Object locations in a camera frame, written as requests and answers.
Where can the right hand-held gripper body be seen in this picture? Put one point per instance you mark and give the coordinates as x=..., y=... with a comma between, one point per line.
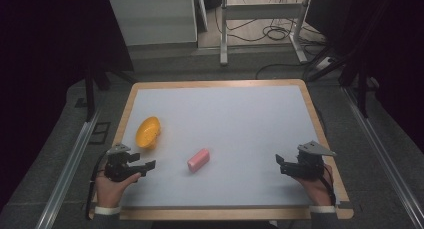
x=308, y=167

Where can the white cabinet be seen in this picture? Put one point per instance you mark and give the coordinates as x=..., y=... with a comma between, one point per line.
x=153, y=19

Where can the white metal desk frame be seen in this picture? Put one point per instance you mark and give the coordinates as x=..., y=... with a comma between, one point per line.
x=260, y=10

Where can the white power strip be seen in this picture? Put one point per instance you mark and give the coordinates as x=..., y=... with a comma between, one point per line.
x=325, y=63

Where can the person's right hand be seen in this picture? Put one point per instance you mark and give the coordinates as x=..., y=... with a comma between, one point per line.
x=318, y=190

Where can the pink soap bar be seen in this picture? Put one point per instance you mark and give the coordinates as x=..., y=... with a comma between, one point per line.
x=198, y=160

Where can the aluminium rail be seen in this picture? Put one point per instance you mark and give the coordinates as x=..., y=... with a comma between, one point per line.
x=383, y=155
x=68, y=170

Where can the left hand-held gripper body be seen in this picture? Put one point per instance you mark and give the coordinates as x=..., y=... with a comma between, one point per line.
x=116, y=167

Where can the person's left hand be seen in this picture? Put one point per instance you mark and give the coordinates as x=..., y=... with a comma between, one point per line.
x=108, y=192

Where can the black metal stand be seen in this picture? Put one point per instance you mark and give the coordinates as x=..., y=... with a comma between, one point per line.
x=89, y=95

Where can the yellow plastic bowl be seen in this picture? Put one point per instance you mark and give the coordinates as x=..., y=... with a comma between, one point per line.
x=147, y=133

